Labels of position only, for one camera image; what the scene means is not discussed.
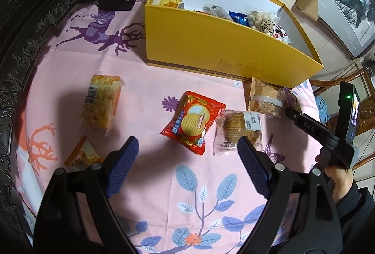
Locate orange bread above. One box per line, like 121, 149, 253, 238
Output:
80, 74, 125, 136

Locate white ball snack bag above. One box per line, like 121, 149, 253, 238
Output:
247, 10, 292, 44

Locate blue cookie snack bag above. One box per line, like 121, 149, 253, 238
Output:
228, 11, 250, 27

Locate pale green snack packet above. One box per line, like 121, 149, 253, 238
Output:
202, 4, 233, 21

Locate black sleeve forearm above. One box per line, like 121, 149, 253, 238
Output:
336, 181, 374, 253

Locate right hand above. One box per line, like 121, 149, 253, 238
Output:
324, 165, 353, 204

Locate blue cloth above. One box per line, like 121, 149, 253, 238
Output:
315, 96, 331, 123

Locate wooden chair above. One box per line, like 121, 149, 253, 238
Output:
309, 66, 375, 171

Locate small orange snack packet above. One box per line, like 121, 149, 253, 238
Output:
64, 136, 104, 171

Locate tan peanut snack packet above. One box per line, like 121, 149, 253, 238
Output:
248, 78, 301, 118

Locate round pastry clear wrap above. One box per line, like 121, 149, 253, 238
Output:
214, 109, 263, 156

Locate pink floral tablecloth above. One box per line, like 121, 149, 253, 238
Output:
14, 0, 323, 254

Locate red biscuit packet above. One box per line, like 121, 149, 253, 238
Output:
160, 90, 226, 156

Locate cardboard piece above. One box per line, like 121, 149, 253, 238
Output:
296, 0, 319, 21

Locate yellow cardboard box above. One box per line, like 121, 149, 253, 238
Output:
145, 0, 323, 88

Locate dark carved wooden furniture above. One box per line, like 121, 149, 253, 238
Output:
1, 0, 136, 249

